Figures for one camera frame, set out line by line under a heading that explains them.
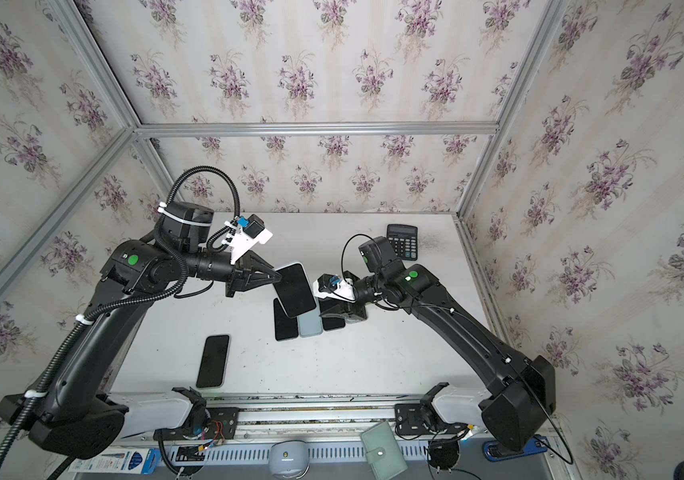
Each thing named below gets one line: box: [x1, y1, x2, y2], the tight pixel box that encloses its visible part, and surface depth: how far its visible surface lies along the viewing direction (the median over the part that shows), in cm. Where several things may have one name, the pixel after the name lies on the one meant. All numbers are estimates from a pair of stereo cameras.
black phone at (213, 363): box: [196, 334, 229, 388], surface depth 84 cm
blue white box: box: [68, 448, 162, 475], surface depth 68 cm
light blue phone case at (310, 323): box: [297, 307, 323, 337], surface depth 92 cm
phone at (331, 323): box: [322, 317, 346, 331], surface depth 92 cm
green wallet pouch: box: [360, 421, 408, 480], surface depth 71 cm
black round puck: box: [427, 439, 461, 470], surface depth 71 cm
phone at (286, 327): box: [273, 298, 299, 341], surface depth 92 cm
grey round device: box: [269, 440, 310, 479], surface depth 65 cm
